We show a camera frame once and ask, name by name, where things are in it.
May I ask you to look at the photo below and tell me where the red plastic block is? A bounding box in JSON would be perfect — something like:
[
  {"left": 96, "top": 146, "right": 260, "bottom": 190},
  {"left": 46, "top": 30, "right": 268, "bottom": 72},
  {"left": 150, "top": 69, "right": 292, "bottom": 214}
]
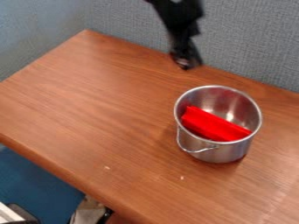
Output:
[{"left": 181, "top": 106, "right": 252, "bottom": 142}]

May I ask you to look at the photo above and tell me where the white and black floor object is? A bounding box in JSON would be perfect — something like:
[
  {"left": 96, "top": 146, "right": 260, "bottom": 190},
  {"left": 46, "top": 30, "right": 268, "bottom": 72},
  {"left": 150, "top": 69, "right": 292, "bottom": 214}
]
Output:
[{"left": 0, "top": 202, "right": 39, "bottom": 224}]

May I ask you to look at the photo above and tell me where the grey table leg bracket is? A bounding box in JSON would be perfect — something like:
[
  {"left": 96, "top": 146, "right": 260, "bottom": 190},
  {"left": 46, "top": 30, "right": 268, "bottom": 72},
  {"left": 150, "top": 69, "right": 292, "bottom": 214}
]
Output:
[{"left": 69, "top": 195, "right": 113, "bottom": 224}]

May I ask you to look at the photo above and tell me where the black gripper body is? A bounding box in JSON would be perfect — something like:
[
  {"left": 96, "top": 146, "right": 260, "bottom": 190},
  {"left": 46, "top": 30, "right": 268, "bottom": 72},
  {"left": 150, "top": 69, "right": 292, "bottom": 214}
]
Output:
[{"left": 145, "top": 0, "right": 204, "bottom": 37}]

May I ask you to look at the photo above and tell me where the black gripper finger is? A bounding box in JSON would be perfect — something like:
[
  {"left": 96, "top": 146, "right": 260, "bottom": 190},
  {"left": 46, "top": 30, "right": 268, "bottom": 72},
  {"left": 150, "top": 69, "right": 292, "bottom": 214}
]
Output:
[
  {"left": 169, "top": 31, "right": 193, "bottom": 70},
  {"left": 189, "top": 40, "right": 202, "bottom": 68}
]

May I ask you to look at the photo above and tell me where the stainless steel pot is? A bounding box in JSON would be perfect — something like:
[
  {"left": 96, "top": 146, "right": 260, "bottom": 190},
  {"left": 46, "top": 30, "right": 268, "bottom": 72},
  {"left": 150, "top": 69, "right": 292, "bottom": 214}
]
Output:
[{"left": 173, "top": 85, "right": 261, "bottom": 164}]

